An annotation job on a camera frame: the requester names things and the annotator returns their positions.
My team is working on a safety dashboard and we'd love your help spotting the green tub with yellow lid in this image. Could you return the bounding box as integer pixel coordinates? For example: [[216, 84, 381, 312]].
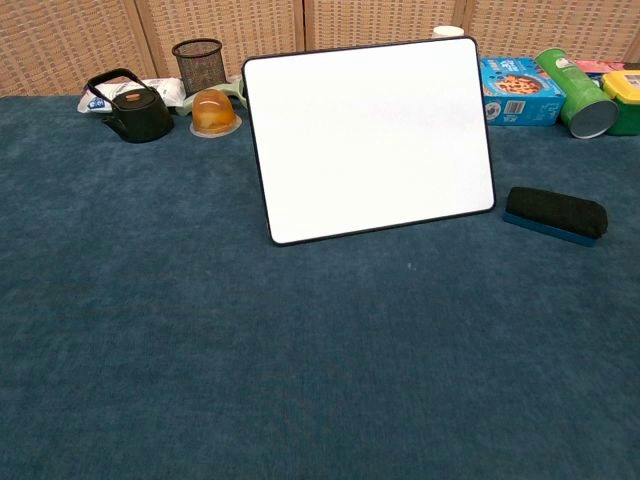
[[601, 69, 640, 137]]

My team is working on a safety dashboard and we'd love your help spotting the orange jelly cup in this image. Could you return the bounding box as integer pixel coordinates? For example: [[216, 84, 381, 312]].
[[189, 88, 243, 138]]

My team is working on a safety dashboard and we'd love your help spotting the pink packet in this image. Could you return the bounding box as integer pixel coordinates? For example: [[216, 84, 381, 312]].
[[574, 59, 628, 76]]

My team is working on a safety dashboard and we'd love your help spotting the green chips can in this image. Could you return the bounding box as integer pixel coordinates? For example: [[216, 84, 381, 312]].
[[534, 46, 620, 140]]

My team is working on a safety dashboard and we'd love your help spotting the black mesh pen holder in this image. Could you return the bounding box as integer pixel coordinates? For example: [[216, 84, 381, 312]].
[[171, 38, 228, 96]]

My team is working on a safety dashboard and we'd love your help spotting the pale green tray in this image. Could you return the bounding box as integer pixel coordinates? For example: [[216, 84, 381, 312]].
[[175, 75, 249, 118]]

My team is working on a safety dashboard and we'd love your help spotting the white plastic snack bag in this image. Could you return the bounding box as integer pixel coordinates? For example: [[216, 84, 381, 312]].
[[78, 77, 187, 113]]

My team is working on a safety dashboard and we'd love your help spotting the blue tablecloth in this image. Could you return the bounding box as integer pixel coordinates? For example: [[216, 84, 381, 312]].
[[0, 94, 640, 480]]

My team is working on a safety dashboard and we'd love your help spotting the blue cookie box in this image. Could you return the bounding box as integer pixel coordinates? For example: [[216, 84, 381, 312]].
[[479, 56, 568, 127]]

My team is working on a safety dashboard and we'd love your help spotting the black felt eraser blue base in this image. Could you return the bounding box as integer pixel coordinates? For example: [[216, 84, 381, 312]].
[[502, 186, 610, 249]]

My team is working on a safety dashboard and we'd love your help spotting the black teapot with handle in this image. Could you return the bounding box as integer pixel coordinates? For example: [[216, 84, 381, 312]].
[[87, 68, 175, 145]]

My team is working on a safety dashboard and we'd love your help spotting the white whiteboard with black frame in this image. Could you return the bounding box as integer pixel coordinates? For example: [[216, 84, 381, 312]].
[[241, 36, 497, 247]]

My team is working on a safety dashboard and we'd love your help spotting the woven folding screen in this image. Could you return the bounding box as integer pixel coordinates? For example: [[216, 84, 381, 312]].
[[0, 0, 640, 98]]

